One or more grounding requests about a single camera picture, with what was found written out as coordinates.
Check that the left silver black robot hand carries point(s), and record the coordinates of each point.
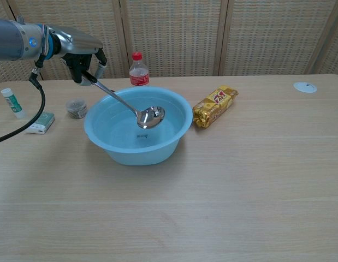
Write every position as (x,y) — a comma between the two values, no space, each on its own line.
(78,43)

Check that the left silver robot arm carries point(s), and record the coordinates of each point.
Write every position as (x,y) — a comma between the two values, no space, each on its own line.
(10,41)

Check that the light blue plastic bowl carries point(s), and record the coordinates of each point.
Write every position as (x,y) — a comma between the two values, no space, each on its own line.
(157,148)

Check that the small clear jar dark contents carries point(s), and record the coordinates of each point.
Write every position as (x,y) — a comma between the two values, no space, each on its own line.
(76,109)

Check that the clear bottle with red cap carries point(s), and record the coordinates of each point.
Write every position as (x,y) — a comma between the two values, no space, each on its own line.
(139,73)

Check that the small green white box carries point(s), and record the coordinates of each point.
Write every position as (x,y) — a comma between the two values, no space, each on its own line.
(41,122)

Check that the white green glue stick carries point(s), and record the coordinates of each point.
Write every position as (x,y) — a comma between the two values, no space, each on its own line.
(13,103)

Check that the gold biscuit packet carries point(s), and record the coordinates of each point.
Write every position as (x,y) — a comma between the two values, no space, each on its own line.
(215,106)

